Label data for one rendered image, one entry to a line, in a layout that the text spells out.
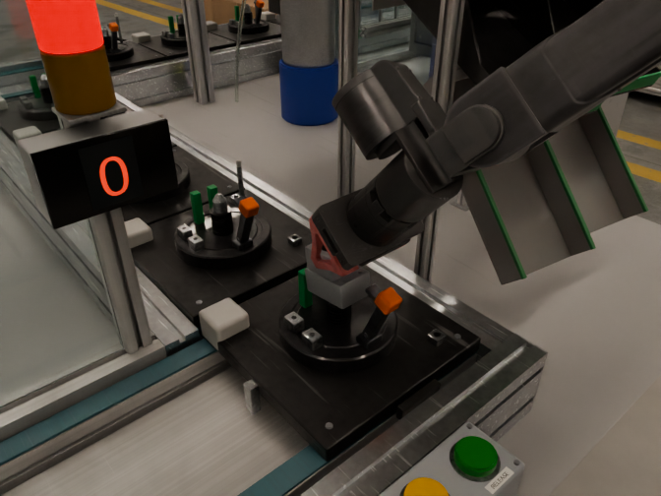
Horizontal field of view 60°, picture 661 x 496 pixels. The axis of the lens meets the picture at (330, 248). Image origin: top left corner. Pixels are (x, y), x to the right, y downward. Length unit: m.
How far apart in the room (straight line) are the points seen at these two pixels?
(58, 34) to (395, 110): 0.27
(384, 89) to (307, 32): 1.01
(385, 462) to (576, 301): 0.50
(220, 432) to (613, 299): 0.65
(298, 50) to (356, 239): 1.01
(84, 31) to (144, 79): 1.25
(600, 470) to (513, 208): 0.33
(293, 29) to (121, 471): 1.12
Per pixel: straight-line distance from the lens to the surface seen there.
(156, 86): 1.78
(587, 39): 0.44
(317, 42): 1.50
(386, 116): 0.48
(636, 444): 0.81
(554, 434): 0.78
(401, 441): 0.61
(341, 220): 0.54
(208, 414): 0.69
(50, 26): 0.52
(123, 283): 0.67
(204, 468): 0.65
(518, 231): 0.80
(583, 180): 0.94
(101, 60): 0.53
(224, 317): 0.69
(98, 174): 0.55
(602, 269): 1.08
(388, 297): 0.58
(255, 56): 1.93
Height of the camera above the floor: 1.43
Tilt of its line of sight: 34 degrees down
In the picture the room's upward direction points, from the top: straight up
